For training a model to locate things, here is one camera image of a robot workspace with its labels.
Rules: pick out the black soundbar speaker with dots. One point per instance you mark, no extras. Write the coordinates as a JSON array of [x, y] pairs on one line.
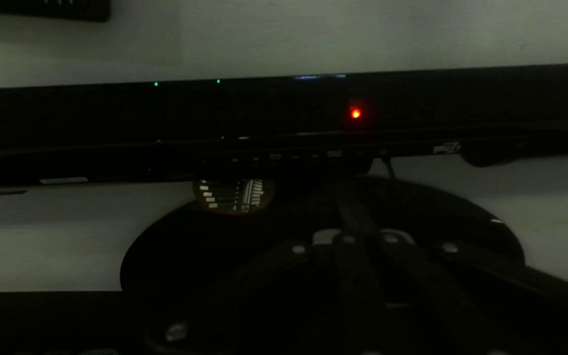
[[266, 127]]

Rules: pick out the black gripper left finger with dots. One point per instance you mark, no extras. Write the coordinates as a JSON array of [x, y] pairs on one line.
[[275, 304]]

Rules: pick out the black round television stand base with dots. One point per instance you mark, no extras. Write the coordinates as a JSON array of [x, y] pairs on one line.
[[193, 245]]

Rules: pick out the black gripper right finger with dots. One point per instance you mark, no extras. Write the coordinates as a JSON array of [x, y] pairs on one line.
[[486, 302]]

